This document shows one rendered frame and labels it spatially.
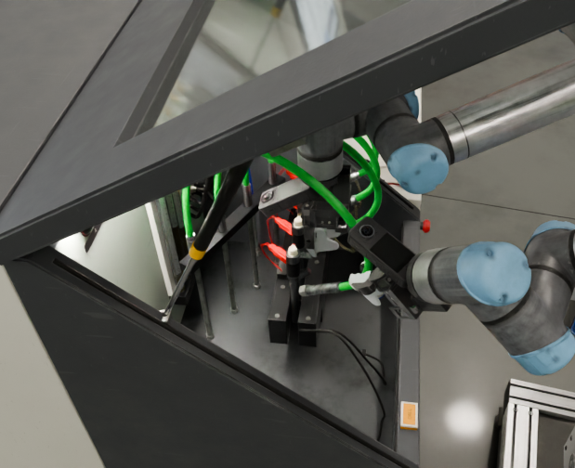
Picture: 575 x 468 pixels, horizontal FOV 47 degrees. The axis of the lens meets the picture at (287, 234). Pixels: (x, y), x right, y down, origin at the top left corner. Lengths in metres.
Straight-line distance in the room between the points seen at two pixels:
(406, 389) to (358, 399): 0.16
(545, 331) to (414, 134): 0.32
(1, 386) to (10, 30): 0.62
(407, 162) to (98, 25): 0.63
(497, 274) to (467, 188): 2.42
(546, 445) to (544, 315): 1.34
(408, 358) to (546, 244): 0.49
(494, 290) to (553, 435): 1.44
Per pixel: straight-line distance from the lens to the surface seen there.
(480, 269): 0.78
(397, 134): 0.97
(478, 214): 3.08
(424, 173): 0.94
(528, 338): 0.85
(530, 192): 3.25
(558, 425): 2.22
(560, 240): 0.94
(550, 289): 0.89
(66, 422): 1.24
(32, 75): 1.16
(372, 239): 0.95
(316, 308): 1.36
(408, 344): 1.36
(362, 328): 1.53
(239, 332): 1.53
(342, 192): 1.12
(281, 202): 1.14
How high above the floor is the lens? 2.04
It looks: 45 degrees down
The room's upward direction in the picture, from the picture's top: 3 degrees counter-clockwise
